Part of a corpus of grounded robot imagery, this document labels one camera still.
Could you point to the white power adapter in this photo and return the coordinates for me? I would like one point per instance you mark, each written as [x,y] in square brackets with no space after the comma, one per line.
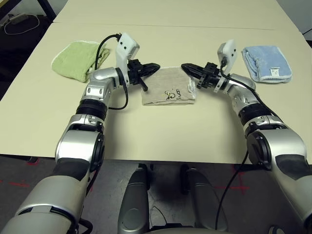
[18,18]

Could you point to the folded blue towel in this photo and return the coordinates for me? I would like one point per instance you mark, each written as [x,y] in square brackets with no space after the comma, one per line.
[265,58]

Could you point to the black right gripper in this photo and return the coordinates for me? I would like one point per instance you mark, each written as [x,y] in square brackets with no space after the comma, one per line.
[209,76]

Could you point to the black table frame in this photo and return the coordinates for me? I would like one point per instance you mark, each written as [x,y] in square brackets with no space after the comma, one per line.
[47,9]

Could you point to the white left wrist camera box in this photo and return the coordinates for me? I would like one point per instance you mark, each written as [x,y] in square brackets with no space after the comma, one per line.
[126,45]

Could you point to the beige towel with white trim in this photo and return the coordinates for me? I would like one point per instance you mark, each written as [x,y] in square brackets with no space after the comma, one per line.
[165,83]

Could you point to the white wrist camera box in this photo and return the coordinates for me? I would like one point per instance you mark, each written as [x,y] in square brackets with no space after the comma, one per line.
[229,51]
[126,45]

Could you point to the dark sneaker shoe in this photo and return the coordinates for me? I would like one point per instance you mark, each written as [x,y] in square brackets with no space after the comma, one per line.
[273,230]

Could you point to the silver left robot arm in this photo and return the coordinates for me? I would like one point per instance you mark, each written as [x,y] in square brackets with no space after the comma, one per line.
[80,146]

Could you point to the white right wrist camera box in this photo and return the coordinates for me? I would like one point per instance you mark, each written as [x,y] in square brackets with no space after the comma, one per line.
[229,51]

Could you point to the black tripod leg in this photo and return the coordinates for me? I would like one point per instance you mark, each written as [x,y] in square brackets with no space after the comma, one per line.
[307,29]

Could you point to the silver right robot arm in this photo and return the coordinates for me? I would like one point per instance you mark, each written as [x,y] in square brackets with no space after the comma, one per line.
[282,146]

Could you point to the folded green towel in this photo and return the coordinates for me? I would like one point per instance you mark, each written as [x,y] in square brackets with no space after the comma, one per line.
[73,58]

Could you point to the black stand post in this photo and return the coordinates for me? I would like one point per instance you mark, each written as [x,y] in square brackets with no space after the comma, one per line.
[146,176]
[184,180]

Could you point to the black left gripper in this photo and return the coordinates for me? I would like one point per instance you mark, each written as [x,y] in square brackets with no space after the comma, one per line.
[134,72]

